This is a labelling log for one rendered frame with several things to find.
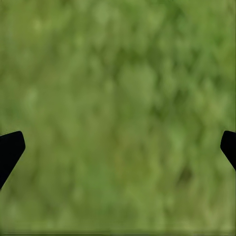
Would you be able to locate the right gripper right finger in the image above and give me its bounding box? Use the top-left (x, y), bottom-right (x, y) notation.
top-left (220, 131), bottom-right (236, 170)

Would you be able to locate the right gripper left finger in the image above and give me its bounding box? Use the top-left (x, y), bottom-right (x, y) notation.
top-left (0, 131), bottom-right (26, 190)

